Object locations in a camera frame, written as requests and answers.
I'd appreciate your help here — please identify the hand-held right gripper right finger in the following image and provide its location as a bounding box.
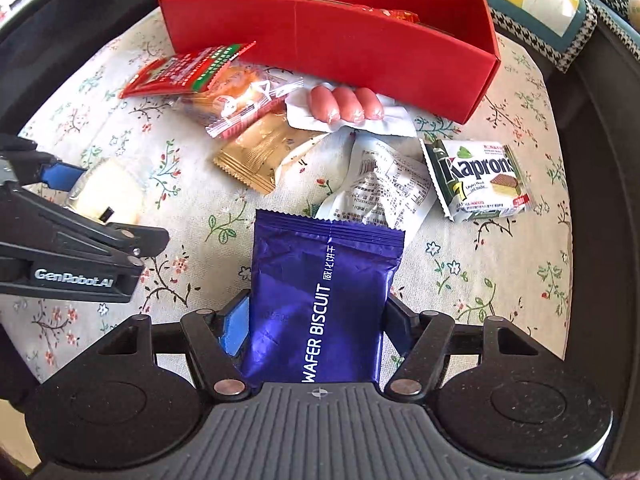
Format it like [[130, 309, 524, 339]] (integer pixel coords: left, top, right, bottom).
[[382, 292, 551, 396]]

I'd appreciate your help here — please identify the tan snack packet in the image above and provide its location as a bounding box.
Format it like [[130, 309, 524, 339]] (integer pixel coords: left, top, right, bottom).
[[213, 110, 331, 196]]

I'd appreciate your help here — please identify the clear pale cake packet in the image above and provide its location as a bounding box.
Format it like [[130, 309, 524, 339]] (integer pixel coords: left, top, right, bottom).
[[65, 156, 151, 226]]

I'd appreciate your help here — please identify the clear orange pastry packet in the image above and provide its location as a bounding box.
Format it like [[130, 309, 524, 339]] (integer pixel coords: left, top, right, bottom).
[[175, 60, 305, 140]]

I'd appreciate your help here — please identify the vacuum-packed sausage pack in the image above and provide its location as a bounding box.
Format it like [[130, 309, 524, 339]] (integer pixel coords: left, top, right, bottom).
[[285, 85, 418, 138]]

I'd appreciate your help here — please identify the purple wafer biscuit packet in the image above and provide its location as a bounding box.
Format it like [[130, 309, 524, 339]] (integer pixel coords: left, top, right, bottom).
[[239, 208, 406, 387]]

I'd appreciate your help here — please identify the teal lion print sofa cover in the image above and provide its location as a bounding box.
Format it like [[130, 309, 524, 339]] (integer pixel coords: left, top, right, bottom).
[[395, 0, 599, 75]]

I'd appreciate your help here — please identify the green and white wafer packet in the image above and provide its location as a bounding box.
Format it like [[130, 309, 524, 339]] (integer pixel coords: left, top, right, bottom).
[[419, 138, 537, 223]]

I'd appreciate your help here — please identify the white crumpled snack packet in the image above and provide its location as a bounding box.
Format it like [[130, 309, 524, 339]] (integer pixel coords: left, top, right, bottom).
[[316, 130, 438, 248]]

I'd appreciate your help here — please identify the red cardboard box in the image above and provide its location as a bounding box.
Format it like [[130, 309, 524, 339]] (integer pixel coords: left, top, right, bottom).
[[158, 0, 502, 125]]

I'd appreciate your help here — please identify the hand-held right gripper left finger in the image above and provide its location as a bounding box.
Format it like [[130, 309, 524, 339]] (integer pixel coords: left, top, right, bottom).
[[92, 290, 252, 402]]

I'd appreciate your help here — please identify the red and green snack packet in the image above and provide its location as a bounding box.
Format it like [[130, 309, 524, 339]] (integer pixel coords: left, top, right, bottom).
[[119, 41, 258, 100]]

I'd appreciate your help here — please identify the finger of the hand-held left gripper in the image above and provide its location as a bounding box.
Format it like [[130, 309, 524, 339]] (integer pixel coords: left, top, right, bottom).
[[0, 182, 171, 263], [0, 132, 87, 192]]

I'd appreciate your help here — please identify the orange wrapped snack packet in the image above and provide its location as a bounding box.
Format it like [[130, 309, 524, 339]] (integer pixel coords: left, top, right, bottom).
[[350, 2, 421, 25]]

